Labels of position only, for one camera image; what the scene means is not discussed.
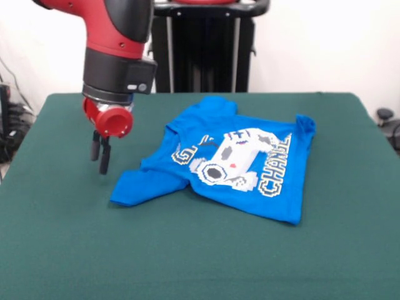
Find blue t-shirt with white print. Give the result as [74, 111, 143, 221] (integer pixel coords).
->
[109, 95, 318, 227]

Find black electronics box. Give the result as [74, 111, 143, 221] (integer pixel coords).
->
[0, 82, 13, 137]

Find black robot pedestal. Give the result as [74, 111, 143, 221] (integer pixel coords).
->
[146, 0, 270, 94]

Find dark green table cloth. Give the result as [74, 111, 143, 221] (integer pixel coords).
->
[0, 92, 400, 300]

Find thin grey cable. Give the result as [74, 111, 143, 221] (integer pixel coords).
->
[0, 57, 34, 113]

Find black cable tangle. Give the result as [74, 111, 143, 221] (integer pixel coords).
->
[0, 102, 36, 163]

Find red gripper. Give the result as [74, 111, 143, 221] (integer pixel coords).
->
[82, 97, 135, 176]

